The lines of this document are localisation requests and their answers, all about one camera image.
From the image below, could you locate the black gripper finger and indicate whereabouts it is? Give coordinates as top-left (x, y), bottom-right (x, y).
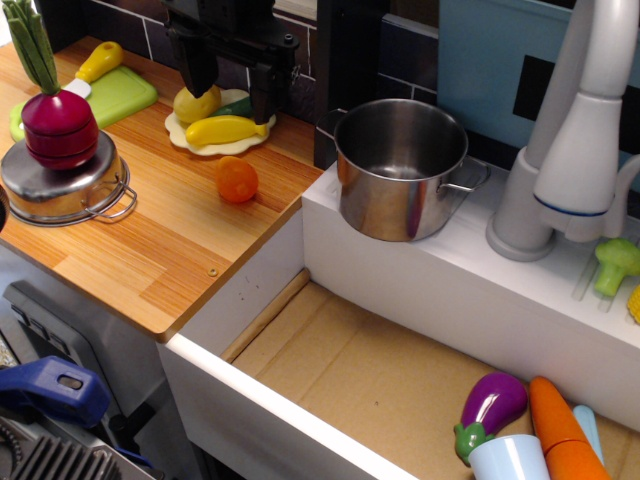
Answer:
top-left (169, 30), bottom-right (218, 98)
top-left (249, 63), bottom-right (280, 124)

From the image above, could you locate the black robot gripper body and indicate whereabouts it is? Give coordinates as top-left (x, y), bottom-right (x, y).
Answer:
top-left (163, 0), bottom-right (299, 64)

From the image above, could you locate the stainless steel pot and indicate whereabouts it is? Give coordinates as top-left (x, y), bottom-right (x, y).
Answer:
top-left (316, 99), bottom-right (491, 242)

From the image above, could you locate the orange toy carrot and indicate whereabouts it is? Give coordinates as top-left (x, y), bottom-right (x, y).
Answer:
top-left (529, 377), bottom-right (611, 480)

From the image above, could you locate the green toy vegetable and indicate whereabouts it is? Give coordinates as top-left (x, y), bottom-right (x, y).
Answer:
top-left (210, 96), bottom-right (253, 118)

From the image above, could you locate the yellow toy potato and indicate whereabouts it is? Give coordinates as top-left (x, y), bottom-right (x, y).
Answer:
top-left (173, 85), bottom-right (221, 124)

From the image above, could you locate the yellow toy banana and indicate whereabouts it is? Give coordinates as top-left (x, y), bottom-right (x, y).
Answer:
top-left (185, 115), bottom-right (269, 146)

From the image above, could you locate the cream flower-shaped plate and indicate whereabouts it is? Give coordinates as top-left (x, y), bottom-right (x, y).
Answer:
top-left (164, 89), bottom-right (276, 156)

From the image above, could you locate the green cutting board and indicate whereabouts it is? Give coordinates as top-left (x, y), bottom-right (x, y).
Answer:
top-left (9, 65), bottom-right (160, 143)

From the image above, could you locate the small orange toy fruit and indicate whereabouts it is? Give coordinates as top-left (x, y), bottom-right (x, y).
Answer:
top-left (215, 156), bottom-right (259, 203)

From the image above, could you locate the red toy radish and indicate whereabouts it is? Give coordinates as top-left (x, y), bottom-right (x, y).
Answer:
top-left (2, 1), bottom-right (99, 170)

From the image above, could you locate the upside-down steel bowl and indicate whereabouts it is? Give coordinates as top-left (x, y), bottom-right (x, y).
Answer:
top-left (1, 132), bottom-right (137, 227)

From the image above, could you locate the white toy sink basin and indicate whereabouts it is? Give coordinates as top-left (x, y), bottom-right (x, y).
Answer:
top-left (159, 170), bottom-right (639, 479)

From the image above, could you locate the grey toy oven front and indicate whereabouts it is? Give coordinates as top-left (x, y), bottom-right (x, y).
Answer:
top-left (1, 249), bottom-right (198, 479)

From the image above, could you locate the grey toy faucet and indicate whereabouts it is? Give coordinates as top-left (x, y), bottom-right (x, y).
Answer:
top-left (486, 1), bottom-right (639, 262)

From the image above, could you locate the blue clamp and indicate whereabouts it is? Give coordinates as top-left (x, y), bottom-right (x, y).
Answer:
top-left (1, 356), bottom-right (111, 428)

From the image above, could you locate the purple toy eggplant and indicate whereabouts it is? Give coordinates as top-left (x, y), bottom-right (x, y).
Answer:
top-left (453, 372), bottom-right (528, 467)

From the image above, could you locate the green toy broccoli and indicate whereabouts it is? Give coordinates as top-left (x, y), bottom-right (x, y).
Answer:
top-left (594, 238), bottom-right (639, 297)

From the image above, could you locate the yellow toy corn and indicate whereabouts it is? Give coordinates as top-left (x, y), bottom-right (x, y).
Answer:
top-left (627, 285), bottom-right (640, 324)

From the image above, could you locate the light blue toy cup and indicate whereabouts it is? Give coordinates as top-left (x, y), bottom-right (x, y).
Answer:
top-left (469, 434), bottom-right (550, 480)

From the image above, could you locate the light blue toy utensil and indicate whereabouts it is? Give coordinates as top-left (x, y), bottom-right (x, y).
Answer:
top-left (573, 405), bottom-right (604, 464)

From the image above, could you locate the yellow handled toy knife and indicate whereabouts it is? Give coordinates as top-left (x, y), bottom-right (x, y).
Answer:
top-left (63, 41), bottom-right (124, 99)

